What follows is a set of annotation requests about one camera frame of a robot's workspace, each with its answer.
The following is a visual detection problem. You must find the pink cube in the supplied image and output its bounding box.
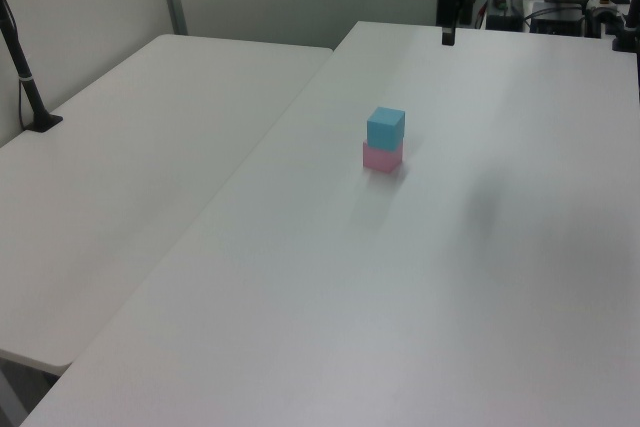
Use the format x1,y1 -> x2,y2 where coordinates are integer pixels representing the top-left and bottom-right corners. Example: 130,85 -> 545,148
361,140 -> 405,173

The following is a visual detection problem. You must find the black camera stand pole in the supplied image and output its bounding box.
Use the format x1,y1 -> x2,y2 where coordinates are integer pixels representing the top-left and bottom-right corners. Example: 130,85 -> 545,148
0,0 -> 64,135

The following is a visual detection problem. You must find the black clamp mount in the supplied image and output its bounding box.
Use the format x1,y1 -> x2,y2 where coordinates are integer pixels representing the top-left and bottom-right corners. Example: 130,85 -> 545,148
610,0 -> 640,54

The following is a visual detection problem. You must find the blue cube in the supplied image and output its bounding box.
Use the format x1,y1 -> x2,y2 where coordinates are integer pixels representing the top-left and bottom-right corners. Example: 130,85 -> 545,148
366,106 -> 406,152

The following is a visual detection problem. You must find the black electronics box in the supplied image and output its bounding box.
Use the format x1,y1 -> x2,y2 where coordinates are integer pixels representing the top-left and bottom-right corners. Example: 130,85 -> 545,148
529,0 -> 587,37

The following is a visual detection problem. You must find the small black box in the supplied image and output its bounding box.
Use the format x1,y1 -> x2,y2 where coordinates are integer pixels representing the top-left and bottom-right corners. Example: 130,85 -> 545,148
486,11 -> 524,32

